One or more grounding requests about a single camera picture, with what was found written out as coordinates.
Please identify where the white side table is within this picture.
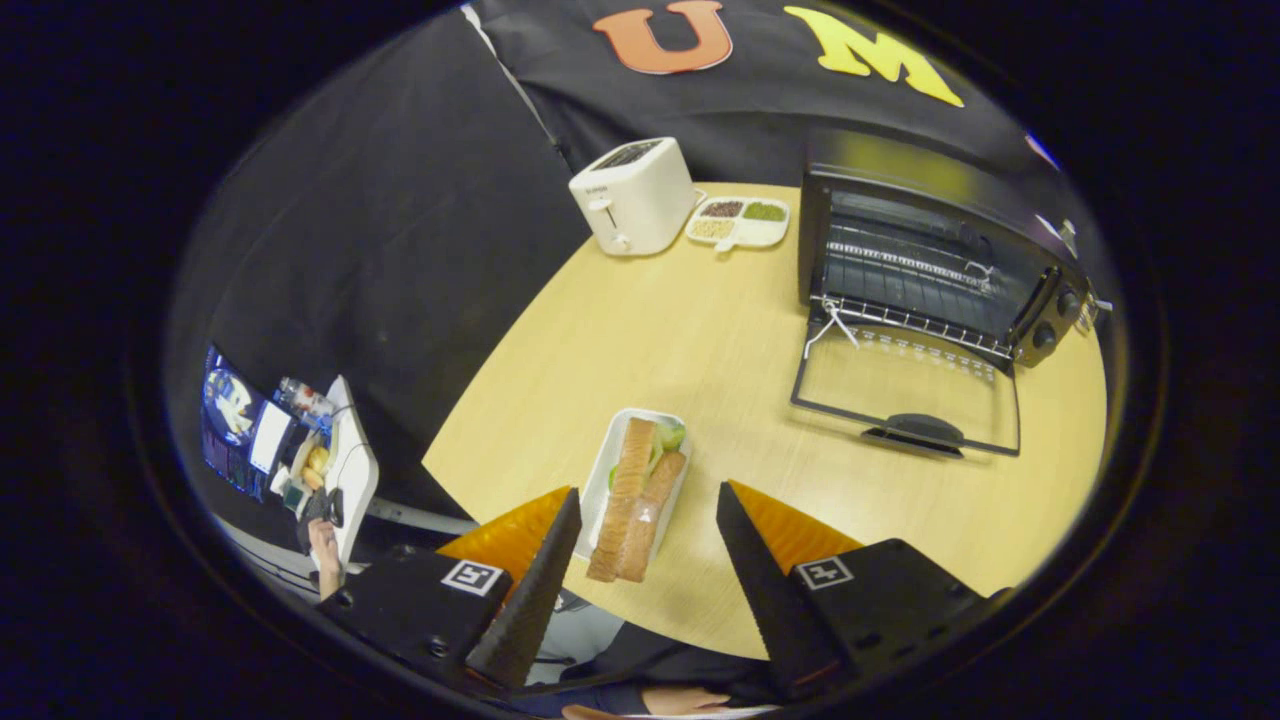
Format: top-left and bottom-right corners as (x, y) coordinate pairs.
(310, 375), (381, 571)

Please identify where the person's clothing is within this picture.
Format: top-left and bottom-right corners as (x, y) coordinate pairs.
(520, 590), (786, 716)

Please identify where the white rectangular plate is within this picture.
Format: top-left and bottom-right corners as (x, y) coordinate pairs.
(575, 407), (693, 563)

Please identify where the laptop with lit screen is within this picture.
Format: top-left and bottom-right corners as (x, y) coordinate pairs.
(200, 345), (296, 501)

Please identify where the black toaster oven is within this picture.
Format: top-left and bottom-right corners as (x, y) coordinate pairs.
(790, 130), (1113, 461)

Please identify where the plastic bottle with label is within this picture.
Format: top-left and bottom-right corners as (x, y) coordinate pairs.
(275, 377), (336, 421)

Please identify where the sandwich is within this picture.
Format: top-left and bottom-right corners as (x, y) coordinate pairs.
(586, 417), (689, 584)

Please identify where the white pop-up toaster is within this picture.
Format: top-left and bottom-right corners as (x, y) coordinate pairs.
(568, 137), (698, 257)

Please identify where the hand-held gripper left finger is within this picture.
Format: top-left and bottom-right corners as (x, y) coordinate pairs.
(318, 486), (584, 693)

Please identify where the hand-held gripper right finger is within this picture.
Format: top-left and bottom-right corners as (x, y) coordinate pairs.
(715, 480), (1011, 701)

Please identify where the white compartment tray with beans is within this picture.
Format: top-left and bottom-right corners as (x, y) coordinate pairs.
(685, 196), (791, 253)

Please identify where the white string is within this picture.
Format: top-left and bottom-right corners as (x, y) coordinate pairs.
(803, 298), (861, 361)

